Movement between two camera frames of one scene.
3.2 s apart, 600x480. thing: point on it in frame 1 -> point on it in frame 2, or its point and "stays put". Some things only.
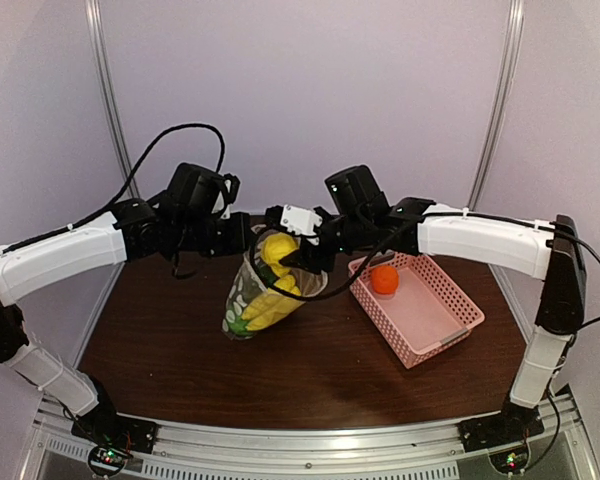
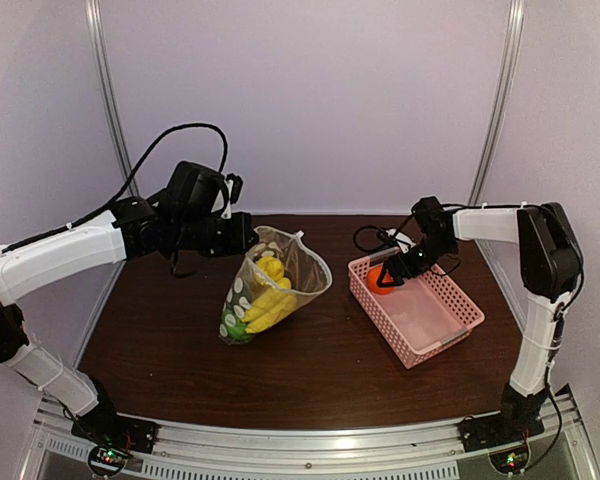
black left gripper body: x=223 y=242 stays put
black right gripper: x=307 y=258 -> x=392 y=263
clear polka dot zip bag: x=266 y=289 stays put
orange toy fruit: x=384 y=279 stays put
